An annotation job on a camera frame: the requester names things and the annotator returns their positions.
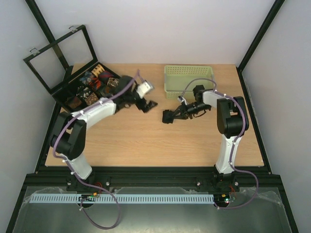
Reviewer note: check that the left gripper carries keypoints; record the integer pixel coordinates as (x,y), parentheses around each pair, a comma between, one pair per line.
(141,106)

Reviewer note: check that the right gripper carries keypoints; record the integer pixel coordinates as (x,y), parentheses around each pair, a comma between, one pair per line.
(182,110)

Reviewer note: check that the black necktie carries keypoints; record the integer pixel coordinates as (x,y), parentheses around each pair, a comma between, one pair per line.
(167,116)

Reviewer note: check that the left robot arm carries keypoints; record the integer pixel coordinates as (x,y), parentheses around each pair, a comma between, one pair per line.
(68,137)

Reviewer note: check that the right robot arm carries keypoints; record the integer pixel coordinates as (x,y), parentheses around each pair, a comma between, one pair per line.
(232,122)

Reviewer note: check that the green plastic basket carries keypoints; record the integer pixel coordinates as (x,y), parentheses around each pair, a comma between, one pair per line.
(177,77)

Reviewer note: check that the brown beige rolled tie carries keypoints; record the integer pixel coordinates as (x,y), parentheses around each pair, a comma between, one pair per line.
(113,82)

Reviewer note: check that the olive brown rolled tie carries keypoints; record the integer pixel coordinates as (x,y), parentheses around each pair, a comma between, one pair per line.
(103,91)

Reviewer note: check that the dark red rolled tie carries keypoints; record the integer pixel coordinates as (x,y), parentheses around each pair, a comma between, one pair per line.
(104,76)

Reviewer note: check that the orange striped rolled tie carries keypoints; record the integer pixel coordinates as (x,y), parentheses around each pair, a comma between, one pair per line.
(95,83)

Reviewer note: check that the brown dotted rolled tie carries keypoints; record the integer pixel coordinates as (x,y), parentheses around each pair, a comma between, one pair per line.
(91,99)

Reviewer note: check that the black tie storage box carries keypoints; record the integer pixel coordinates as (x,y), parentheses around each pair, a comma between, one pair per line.
(70,89)

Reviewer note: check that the tan patterned rolled tie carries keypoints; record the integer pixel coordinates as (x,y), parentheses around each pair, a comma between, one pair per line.
(97,70)

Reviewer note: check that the black white rolled tie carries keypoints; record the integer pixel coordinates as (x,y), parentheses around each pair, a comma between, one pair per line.
(83,92)

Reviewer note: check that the blue patterned rolled tie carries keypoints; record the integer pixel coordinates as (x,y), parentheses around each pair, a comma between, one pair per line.
(88,78)

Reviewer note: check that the rust brown rolled tie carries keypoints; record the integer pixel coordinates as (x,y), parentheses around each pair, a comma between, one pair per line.
(73,102)

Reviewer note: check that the glass box lid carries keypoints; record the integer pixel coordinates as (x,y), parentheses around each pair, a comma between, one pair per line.
(58,63)

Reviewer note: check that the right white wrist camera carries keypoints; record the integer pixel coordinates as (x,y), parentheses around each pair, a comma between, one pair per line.
(182,100)

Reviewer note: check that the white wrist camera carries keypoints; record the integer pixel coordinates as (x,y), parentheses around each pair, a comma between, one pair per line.
(182,100)
(144,88)

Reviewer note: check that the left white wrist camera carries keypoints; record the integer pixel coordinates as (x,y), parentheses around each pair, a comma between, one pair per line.
(144,88)

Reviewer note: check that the white slotted cable duct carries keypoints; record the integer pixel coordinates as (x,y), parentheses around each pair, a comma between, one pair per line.
(124,198)

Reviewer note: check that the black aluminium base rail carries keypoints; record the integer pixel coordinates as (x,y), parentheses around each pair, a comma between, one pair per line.
(201,179)

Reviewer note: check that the right black frame post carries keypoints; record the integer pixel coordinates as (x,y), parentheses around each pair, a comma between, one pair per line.
(260,33)

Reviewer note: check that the black frame post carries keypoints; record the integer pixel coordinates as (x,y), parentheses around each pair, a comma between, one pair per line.
(46,31)
(260,33)

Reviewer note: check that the left black frame post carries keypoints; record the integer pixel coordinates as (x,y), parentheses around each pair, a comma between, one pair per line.
(46,31)

